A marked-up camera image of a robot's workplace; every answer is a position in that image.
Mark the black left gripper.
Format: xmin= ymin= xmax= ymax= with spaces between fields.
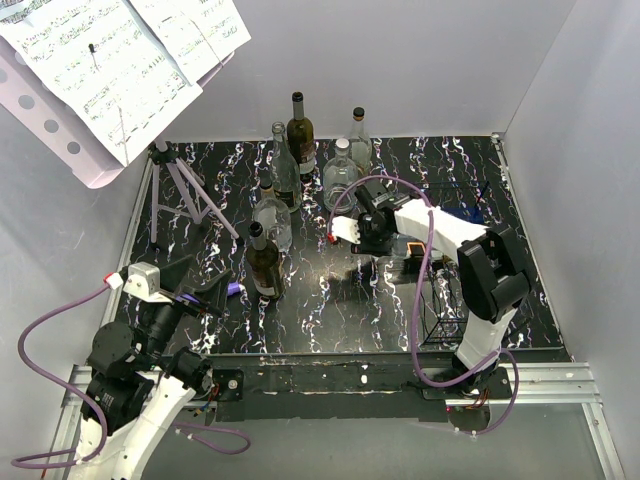
xmin=138 ymin=253 xmax=232 ymax=369

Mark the clear flask black gold label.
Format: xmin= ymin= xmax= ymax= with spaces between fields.
xmin=391 ymin=237 xmax=450 ymax=275

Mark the purple marker pen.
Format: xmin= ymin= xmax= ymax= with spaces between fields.
xmin=176 ymin=282 xmax=244 ymax=308

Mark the clear square bottle white label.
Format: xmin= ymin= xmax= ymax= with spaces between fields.
xmin=322 ymin=138 xmax=358 ymax=215

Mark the green wine bottle silver neck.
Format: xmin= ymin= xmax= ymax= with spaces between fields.
xmin=245 ymin=221 xmax=285 ymax=299

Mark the clear bottle black cork cap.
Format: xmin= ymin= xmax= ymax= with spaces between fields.
xmin=349 ymin=107 xmax=372 ymax=178

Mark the blue clear tall bottle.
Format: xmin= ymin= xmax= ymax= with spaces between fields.
xmin=444 ymin=207 xmax=485 ymax=225

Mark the clear bottle gold neck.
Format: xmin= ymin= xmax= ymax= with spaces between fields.
xmin=252 ymin=176 xmax=292 ymax=252

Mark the clear green-tinted bottle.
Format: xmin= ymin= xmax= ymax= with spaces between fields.
xmin=270 ymin=121 xmax=301 ymax=213

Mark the dark brown wine bottle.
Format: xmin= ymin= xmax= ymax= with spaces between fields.
xmin=286 ymin=91 xmax=316 ymax=183

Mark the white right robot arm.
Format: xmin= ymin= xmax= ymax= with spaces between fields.
xmin=330 ymin=175 xmax=531 ymax=398

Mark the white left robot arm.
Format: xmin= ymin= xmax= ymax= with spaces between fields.
xmin=69 ymin=256 xmax=232 ymax=479

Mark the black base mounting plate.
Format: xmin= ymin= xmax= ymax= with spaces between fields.
xmin=187 ymin=354 xmax=512 ymax=422

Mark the lilac music stand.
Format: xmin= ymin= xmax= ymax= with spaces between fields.
xmin=1 ymin=40 xmax=244 ymax=245

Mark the large sheet music page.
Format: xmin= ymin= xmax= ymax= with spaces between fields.
xmin=1 ymin=1 xmax=202 ymax=165

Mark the small sheet music page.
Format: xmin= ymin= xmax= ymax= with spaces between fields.
xmin=131 ymin=0 xmax=251 ymax=84

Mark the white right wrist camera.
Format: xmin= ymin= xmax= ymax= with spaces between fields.
xmin=328 ymin=216 xmax=360 ymax=245

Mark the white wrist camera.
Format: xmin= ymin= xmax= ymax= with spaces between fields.
xmin=123 ymin=262 xmax=165 ymax=303
xmin=328 ymin=216 xmax=360 ymax=245

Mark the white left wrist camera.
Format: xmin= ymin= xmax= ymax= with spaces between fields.
xmin=123 ymin=262 xmax=165 ymax=303

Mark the black wire wine rack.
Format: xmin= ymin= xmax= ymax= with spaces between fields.
xmin=394 ymin=180 xmax=491 ymax=349

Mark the purple floor cable loop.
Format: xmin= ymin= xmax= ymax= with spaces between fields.
xmin=172 ymin=419 xmax=255 ymax=455

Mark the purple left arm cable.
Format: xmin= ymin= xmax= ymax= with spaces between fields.
xmin=9 ymin=273 xmax=124 ymax=470

